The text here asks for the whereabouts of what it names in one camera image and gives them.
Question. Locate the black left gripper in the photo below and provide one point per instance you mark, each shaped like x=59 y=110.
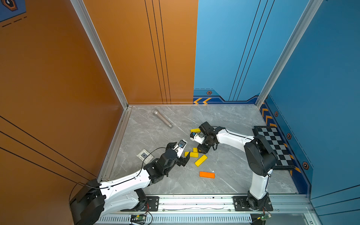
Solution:
x=181 y=160

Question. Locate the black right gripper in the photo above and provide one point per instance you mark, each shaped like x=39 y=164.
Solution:
x=201 y=149

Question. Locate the yellow block top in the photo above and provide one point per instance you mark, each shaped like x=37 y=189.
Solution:
x=196 y=130

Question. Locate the yellow block bottom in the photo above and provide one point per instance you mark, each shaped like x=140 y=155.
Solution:
x=191 y=154

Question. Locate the orange block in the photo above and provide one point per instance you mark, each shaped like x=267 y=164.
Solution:
x=209 y=175

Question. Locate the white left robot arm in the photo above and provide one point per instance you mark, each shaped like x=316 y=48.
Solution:
x=96 y=199

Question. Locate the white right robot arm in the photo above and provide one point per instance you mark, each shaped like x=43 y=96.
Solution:
x=260 y=155

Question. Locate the small square tag card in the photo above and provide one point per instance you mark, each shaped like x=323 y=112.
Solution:
x=145 y=156

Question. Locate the grey metal microphone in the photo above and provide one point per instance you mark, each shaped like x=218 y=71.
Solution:
x=163 y=118

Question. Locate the left green circuit board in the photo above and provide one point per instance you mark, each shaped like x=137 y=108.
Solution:
x=139 y=219

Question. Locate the green circuit board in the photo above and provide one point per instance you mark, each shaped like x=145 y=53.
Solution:
x=258 y=219
x=139 y=219

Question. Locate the black white chessboard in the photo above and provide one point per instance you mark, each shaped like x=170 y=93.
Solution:
x=272 y=135

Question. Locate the right green circuit board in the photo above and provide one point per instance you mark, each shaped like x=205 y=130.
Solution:
x=258 y=219

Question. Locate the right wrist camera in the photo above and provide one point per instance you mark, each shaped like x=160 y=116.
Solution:
x=200 y=138

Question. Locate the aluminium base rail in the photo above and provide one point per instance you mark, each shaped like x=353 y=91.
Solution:
x=216 y=209

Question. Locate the left corner aluminium post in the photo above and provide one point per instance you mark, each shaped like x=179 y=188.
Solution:
x=86 y=21

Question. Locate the corner aluminium post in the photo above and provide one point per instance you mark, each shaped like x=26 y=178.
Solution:
x=86 y=21
x=294 y=39

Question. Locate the right corner aluminium post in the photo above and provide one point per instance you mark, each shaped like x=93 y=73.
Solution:
x=294 y=39

